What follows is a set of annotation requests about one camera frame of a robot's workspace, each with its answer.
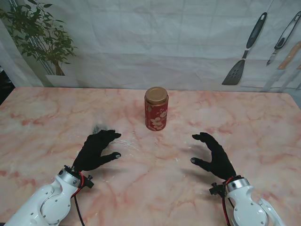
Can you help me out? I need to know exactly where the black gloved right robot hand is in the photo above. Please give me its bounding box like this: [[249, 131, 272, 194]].
[[190, 132, 237, 181]]

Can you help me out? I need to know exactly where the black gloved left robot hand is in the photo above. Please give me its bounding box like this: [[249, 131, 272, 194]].
[[73, 129, 122, 172]]

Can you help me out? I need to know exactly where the clear plastic tea bag pouch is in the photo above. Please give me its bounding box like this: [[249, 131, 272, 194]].
[[91, 122, 112, 136]]

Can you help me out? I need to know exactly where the red floral tea tin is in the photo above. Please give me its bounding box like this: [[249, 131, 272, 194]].
[[144, 96, 169, 131]]

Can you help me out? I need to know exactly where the gold round tin lid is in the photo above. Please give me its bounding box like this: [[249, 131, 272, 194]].
[[144, 86, 169, 106]]

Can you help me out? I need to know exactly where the white printed backdrop cloth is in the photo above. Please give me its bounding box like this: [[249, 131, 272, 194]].
[[0, 0, 301, 93]]

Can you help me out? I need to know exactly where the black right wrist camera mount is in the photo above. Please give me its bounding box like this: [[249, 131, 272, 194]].
[[210, 182, 224, 196]]

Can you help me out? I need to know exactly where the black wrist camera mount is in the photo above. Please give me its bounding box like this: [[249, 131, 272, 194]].
[[82, 174, 95, 189], [210, 182, 224, 196]]

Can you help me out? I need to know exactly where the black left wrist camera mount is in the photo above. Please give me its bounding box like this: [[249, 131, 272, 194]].
[[82, 174, 95, 189]]

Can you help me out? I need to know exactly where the red black right arm cable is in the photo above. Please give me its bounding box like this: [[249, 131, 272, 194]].
[[221, 178, 236, 226]]

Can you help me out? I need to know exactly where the red black arm cable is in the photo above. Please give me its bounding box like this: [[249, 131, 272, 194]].
[[221, 178, 236, 226], [73, 171, 86, 226]]

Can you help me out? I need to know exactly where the red black left arm cable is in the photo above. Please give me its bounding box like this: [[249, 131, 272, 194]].
[[73, 171, 86, 226]]

